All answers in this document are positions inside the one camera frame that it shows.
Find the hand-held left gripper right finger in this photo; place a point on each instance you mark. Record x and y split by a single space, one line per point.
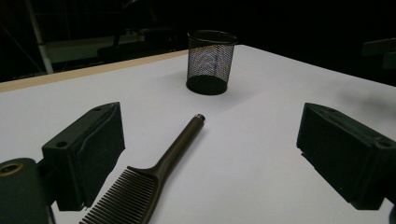
345 155

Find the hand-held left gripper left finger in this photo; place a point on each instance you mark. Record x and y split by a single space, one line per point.
77 161

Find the black mesh pen holder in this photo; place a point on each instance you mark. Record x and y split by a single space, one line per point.
210 62

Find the white table sheet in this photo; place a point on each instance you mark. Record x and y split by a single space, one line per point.
249 155

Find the white metal stand pole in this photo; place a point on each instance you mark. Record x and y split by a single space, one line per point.
42 43

